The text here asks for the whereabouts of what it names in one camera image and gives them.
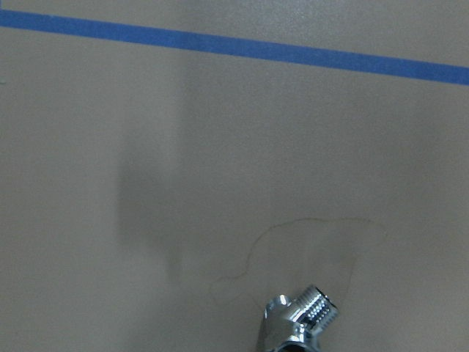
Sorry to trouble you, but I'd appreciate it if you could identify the chrome angle pipe fitting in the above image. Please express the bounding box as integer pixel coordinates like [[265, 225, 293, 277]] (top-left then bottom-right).
[[256, 285, 339, 352]]

